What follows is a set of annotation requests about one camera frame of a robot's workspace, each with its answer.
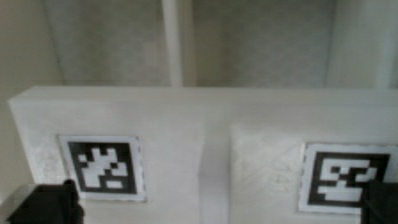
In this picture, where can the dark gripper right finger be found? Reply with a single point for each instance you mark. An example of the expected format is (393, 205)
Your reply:
(379, 212)

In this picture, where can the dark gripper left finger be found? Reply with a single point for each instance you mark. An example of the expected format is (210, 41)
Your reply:
(45, 204)

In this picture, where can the white cabinet door panel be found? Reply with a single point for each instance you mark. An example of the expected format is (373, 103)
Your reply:
(221, 137)

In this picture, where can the white cabinet body box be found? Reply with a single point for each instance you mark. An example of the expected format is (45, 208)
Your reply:
(283, 44)

